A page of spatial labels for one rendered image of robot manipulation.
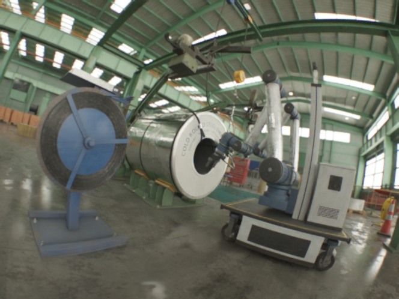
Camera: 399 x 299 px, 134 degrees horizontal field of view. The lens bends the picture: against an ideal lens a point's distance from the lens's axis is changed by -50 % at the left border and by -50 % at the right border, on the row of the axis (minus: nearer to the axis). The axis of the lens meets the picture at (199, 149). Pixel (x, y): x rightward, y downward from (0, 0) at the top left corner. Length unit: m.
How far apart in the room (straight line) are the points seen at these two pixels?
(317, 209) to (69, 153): 1.85
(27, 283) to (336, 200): 2.04
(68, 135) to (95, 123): 0.18
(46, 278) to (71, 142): 0.73
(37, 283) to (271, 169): 1.57
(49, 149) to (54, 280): 0.66
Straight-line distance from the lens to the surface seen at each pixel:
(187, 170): 2.08
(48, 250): 1.06
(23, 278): 0.98
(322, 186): 1.61
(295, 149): 2.36
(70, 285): 0.94
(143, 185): 2.73
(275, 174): 1.31
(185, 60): 1.56
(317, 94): 1.93
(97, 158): 1.14
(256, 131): 1.76
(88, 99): 1.08
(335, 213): 1.65
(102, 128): 1.12
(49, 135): 1.02
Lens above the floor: 0.69
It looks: 4 degrees up
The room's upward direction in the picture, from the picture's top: 13 degrees clockwise
